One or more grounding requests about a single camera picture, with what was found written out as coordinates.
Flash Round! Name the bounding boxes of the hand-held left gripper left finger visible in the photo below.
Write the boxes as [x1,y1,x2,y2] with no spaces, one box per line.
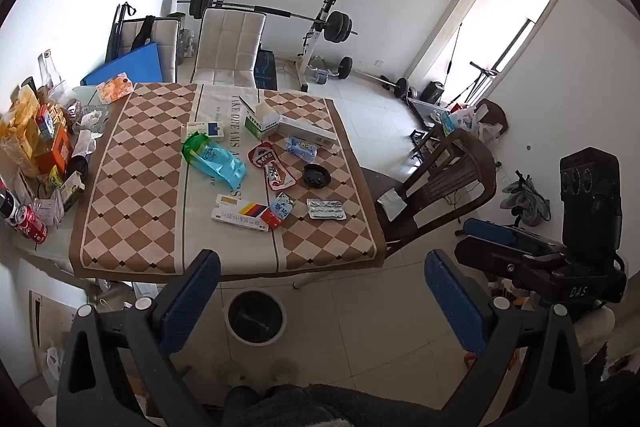
[56,249,222,427]

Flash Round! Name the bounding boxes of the red soda can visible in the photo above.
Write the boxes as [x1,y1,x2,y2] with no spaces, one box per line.
[17,204,49,243]

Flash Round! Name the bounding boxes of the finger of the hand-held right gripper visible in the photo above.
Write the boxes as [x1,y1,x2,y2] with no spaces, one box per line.
[462,218,568,258]
[454,234,551,290]

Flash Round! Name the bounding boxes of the white tissue sheet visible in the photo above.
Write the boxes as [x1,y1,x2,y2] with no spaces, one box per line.
[377,189,408,220]

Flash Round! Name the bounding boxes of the white quilted chair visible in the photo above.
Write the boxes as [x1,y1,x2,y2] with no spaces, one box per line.
[192,8,266,88]
[117,17,181,82]

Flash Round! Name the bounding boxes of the grey fuzzy slipper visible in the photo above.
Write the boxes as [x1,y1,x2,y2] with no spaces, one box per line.
[216,357,251,388]
[267,357,301,385]

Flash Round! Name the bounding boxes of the white weight rack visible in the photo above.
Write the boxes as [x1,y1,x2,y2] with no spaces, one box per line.
[297,0,346,90]

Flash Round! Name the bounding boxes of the white round trash bin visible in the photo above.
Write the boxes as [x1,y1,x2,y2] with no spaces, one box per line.
[224,289,288,348]

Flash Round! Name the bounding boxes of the long white carton box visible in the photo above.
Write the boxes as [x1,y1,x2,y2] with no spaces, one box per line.
[276,117,337,146]

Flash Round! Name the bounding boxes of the small blue white packet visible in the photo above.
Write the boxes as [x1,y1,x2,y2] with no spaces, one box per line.
[267,193,296,228]

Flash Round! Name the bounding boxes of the orange box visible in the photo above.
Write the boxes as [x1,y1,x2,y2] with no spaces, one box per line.
[34,122,73,178]

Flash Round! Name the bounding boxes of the black blue bag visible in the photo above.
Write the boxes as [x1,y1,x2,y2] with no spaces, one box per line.
[252,49,278,90]

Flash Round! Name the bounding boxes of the green white medicine box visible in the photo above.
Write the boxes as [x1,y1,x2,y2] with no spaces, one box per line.
[239,96,281,140]

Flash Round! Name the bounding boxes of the blue white wrapper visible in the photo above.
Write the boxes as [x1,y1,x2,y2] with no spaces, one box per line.
[284,135,321,162]

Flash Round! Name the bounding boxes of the small barbell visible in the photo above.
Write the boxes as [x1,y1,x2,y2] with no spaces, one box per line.
[340,57,408,100]

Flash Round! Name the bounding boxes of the white box rainbow stripe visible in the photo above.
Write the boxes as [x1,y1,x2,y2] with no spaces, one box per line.
[211,193,271,232]

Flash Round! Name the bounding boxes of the white crumpled tissue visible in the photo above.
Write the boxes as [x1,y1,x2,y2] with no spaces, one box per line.
[72,129,103,158]

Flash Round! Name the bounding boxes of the white door frame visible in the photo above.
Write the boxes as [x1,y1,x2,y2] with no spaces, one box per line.
[405,0,558,102]

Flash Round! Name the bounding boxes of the green teal plastic bag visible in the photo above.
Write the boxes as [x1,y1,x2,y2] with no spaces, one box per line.
[181,132,247,192]

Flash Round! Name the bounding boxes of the black can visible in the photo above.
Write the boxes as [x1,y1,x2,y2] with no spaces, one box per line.
[0,188,18,220]

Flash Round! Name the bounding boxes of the green white drink carton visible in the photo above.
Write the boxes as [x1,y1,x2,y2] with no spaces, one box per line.
[57,172,85,212]

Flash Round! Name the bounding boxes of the clear acrylic stand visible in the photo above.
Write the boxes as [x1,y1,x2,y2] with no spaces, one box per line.
[37,49,66,90]

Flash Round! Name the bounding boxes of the barbell with black plates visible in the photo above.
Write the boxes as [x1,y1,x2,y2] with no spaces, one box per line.
[176,0,358,45]

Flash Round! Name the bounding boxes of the person's dark fuzzy pants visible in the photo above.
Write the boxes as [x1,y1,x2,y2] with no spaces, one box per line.
[220,382,481,427]

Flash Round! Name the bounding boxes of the grey cloth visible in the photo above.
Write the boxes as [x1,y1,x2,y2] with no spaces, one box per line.
[501,172,551,228]

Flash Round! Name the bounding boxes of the silver blister pack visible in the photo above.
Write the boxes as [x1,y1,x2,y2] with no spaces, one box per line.
[306,198,347,222]

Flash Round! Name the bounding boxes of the white box blue label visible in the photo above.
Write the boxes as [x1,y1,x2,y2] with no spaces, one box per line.
[181,121,226,142]

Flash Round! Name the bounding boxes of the white plastic bag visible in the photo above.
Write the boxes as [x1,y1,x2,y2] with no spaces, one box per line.
[440,104,501,140]

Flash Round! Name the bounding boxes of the red white snack packet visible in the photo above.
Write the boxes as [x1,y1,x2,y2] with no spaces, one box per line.
[248,142,278,168]
[264,162,297,192]

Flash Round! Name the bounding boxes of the blue foam mat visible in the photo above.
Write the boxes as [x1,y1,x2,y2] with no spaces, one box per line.
[80,44,163,86]

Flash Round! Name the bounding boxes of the brown checked tablecloth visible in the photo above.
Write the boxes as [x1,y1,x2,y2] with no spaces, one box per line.
[70,82,387,280]

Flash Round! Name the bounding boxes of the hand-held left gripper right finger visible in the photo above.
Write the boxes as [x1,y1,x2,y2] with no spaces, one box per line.
[424,249,591,427]

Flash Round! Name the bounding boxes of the orange snack bag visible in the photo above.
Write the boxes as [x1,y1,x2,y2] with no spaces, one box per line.
[97,77,135,104]

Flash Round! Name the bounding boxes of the black cylinder speaker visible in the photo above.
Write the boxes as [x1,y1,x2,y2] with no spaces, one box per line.
[420,81,446,105]

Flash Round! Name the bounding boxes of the black round lid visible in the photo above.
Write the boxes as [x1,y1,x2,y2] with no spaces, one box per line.
[302,164,332,188]

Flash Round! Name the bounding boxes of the brown plastic chair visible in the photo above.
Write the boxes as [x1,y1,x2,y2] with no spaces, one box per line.
[360,129,498,253]

